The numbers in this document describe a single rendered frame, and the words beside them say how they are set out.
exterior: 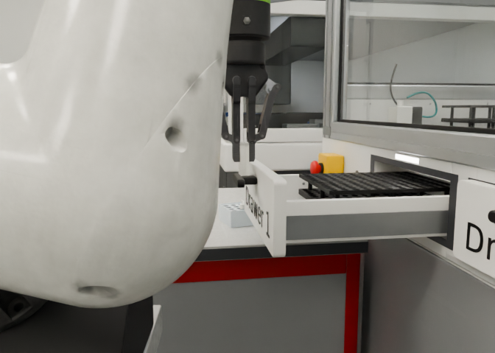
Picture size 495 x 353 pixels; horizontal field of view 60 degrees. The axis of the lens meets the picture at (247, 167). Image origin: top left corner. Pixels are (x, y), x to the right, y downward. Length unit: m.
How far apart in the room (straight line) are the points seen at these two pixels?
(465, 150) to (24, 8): 5.07
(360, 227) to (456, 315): 0.19
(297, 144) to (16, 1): 4.34
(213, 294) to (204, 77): 0.70
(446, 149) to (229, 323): 0.53
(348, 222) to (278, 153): 0.93
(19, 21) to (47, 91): 5.20
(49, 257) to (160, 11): 0.13
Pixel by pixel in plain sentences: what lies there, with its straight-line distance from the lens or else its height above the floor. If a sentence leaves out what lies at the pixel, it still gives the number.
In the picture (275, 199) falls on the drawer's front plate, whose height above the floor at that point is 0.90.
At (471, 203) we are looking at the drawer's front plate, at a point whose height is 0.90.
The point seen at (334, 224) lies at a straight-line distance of 0.63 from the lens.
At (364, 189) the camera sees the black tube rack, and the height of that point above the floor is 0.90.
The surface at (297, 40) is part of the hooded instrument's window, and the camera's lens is 1.59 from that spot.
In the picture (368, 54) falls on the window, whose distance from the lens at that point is 1.01.
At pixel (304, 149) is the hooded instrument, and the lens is 1.57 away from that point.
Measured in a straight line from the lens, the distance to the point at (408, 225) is 0.68.
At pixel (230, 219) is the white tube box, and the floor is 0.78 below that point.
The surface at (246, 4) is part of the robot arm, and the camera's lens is 0.71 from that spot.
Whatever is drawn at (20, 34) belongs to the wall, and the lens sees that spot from 5.40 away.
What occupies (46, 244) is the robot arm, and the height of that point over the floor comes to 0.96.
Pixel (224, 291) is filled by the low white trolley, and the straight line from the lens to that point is 0.89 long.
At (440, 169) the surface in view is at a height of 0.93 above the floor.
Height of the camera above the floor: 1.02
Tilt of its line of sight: 8 degrees down
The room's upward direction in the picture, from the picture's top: straight up
